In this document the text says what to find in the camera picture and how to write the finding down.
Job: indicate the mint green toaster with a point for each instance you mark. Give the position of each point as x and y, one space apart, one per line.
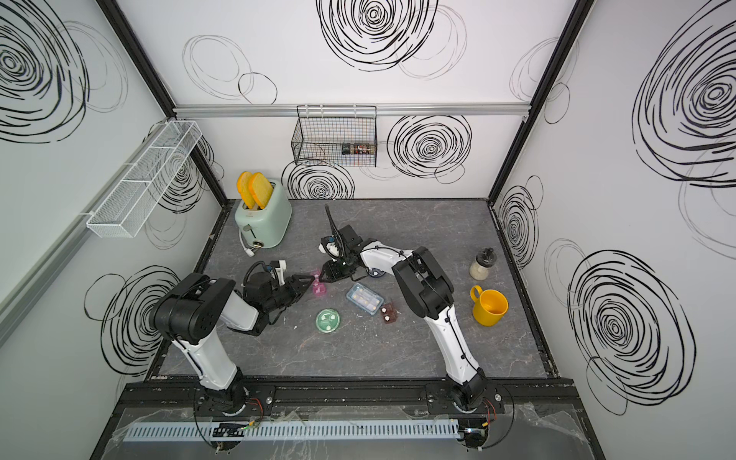
264 228

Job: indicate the blue rectangular pillbox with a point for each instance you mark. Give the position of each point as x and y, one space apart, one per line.
364 298

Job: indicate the green round pillbox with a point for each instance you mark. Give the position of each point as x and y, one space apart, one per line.
327 321

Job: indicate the right toast slice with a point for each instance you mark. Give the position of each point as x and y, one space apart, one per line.
260 189

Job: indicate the yellow mug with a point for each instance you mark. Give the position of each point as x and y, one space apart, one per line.
489 306

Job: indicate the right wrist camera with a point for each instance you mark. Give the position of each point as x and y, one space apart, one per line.
330 248

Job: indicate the pink pillbox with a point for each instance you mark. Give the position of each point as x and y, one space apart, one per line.
318 288

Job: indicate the dark red pillbox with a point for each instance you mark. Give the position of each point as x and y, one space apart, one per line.
389 313

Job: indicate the left toast slice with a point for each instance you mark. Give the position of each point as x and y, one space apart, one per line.
244 192

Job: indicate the black wire basket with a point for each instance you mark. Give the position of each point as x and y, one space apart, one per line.
319 139

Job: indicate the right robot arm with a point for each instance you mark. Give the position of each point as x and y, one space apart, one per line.
428 292

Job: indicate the white slotted cable duct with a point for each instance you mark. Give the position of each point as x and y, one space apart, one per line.
293 431

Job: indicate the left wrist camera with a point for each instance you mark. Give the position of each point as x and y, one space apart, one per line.
279 270

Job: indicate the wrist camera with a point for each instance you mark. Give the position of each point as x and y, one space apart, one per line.
330 248
279 270

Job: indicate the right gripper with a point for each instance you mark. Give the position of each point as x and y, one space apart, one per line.
332 273

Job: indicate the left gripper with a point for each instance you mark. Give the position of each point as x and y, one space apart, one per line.
294 287

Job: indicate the glass bottle black cap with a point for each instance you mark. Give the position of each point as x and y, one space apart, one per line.
481 267

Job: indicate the white wire shelf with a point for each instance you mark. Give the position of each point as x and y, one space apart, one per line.
126 208

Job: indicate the aluminium wall rail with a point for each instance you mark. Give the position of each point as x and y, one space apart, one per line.
350 109

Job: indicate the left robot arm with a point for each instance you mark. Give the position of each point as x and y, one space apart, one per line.
189 314

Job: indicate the spice jars in basket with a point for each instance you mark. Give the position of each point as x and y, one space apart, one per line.
358 149

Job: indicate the toast slice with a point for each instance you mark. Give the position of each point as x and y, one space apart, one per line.
260 189
244 192

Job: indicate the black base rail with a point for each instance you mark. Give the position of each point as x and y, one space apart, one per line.
268 395

